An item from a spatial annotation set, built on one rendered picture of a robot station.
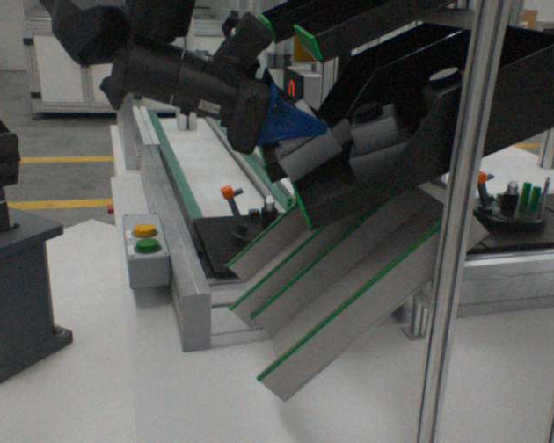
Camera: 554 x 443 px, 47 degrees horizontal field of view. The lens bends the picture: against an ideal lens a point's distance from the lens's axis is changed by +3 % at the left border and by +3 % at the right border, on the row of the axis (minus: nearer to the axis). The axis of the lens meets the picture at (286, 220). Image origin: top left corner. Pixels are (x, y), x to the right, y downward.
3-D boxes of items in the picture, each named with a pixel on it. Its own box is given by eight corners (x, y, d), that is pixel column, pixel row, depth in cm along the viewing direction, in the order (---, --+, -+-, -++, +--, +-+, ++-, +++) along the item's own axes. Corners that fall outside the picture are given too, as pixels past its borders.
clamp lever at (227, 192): (236, 228, 110) (221, 192, 107) (234, 224, 112) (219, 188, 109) (255, 220, 111) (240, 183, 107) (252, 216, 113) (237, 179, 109)
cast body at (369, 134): (358, 185, 65) (334, 126, 63) (360, 169, 69) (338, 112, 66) (437, 161, 63) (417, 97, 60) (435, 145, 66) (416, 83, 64)
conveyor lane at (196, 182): (216, 330, 104) (216, 277, 100) (163, 177, 179) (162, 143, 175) (373, 312, 112) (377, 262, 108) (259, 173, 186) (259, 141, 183)
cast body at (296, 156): (293, 184, 66) (256, 131, 63) (288, 170, 70) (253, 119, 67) (360, 140, 65) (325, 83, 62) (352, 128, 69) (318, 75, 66)
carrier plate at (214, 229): (215, 282, 101) (215, 271, 100) (193, 227, 122) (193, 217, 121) (353, 269, 107) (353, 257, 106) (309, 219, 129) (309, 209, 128)
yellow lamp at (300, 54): (297, 61, 120) (298, 34, 119) (289, 58, 125) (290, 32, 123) (321, 61, 122) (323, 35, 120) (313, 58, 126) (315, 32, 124)
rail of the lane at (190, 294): (182, 352, 98) (181, 290, 94) (141, 178, 177) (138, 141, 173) (217, 347, 99) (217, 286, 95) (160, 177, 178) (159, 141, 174)
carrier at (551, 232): (485, 257, 114) (498, 192, 110) (422, 211, 136) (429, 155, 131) (602, 247, 121) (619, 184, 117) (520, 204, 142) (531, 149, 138)
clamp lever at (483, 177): (484, 210, 124) (477, 177, 121) (478, 206, 126) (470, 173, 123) (500, 202, 125) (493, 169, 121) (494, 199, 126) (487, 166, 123)
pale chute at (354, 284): (284, 403, 68) (256, 380, 66) (273, 337, 80) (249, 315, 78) (490, 233, 63) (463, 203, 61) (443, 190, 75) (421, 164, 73)
